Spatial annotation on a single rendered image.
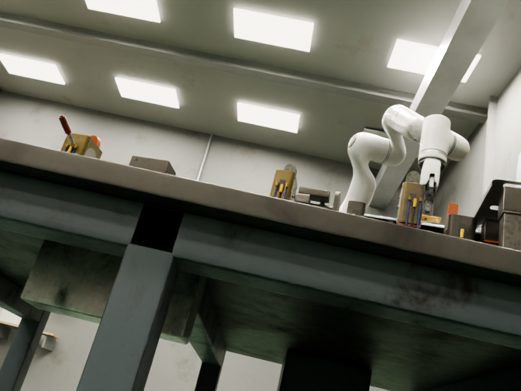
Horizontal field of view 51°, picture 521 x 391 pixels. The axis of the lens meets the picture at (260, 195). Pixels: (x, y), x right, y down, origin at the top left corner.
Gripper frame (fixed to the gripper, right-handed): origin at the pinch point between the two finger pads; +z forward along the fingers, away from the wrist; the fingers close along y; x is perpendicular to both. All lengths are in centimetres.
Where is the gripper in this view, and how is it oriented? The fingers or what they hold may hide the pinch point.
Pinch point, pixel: (426, 210)
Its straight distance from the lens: 166.6
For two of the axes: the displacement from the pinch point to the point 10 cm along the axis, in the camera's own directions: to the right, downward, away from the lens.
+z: -2.2, 8.9, -4.0
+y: -1.3, -4.3, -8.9
